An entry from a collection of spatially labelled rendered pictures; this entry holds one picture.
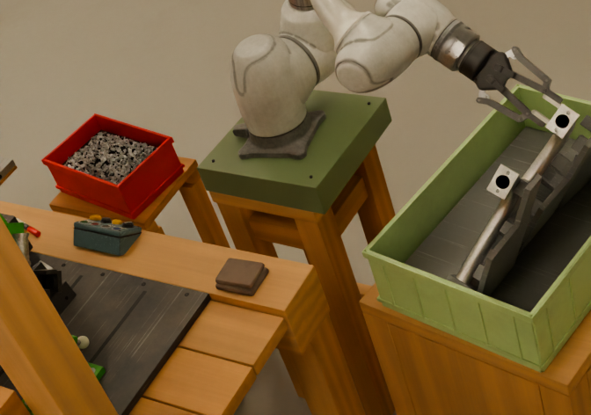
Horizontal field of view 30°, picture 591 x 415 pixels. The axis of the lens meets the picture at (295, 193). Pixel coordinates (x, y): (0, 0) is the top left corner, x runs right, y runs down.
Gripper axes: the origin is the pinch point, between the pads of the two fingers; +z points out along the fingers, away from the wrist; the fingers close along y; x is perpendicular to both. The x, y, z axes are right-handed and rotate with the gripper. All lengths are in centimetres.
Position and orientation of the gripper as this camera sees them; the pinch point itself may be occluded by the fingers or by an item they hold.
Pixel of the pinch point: (553, 113)
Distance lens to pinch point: 217.5
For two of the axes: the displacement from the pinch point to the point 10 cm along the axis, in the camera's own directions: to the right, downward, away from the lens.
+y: 5.3, -8.0, -2.7
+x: 3.7, -0.7, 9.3
